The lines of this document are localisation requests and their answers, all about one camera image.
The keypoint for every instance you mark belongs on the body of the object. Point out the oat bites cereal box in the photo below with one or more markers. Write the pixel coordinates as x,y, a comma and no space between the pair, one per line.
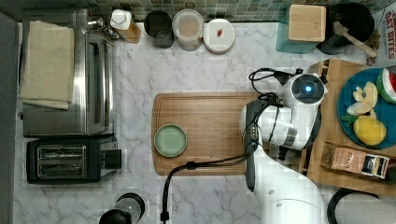
383,38

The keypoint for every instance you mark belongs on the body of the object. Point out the large wooden cutting board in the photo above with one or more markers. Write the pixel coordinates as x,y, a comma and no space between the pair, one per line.
210,121

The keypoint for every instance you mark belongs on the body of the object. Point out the plush watermelon slice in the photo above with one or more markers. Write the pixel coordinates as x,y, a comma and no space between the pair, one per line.
386,85

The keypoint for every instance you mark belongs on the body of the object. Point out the green ceramic bowl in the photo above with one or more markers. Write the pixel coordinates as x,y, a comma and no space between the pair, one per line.
170,140

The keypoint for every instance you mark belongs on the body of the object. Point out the teal box with wooden lid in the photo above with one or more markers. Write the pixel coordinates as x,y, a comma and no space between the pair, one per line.
301,29

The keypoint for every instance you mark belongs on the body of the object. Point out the yellow plush lemon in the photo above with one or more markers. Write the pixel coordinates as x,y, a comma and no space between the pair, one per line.
369,130

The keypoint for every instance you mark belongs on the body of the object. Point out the white lidded bottle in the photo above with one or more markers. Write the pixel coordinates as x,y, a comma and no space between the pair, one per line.
123,22

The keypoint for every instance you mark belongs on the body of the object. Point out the white canister with red knob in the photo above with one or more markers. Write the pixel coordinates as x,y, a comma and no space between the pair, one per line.
219,36

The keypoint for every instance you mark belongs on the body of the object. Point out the blue round plate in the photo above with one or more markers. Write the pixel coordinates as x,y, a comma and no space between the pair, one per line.
385,112

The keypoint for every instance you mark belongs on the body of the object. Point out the clear pasta jar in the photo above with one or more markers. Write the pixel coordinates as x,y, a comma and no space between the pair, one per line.
188,27

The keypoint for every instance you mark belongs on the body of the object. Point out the dark empty canister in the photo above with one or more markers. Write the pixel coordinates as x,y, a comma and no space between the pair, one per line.
158,26

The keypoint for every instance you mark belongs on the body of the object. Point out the black toaster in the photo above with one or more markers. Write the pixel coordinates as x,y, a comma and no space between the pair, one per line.
72,160

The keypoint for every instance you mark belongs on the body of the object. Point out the wooden tea bag box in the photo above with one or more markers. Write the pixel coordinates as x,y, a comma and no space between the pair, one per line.
357,162

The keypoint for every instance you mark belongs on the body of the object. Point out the black utensil pot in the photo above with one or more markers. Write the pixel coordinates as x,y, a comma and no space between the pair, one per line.
355,17

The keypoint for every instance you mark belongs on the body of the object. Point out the wooden drawer cabinet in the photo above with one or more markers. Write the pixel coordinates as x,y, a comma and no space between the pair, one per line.
333,144

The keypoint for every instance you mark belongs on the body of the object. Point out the cream plush banana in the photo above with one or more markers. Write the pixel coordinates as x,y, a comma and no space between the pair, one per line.
365,101

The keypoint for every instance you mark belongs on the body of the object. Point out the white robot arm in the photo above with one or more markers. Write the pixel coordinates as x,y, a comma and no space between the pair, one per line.
285,196

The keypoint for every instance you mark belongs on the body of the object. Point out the beige folded towel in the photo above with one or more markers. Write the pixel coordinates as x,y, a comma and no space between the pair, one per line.
48,73

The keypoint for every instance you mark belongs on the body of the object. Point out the stainless toaster oven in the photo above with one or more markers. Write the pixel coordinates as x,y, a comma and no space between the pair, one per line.
91,111

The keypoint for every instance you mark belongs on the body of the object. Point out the wooden spoon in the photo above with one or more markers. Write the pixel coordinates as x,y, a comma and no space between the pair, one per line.
339,29

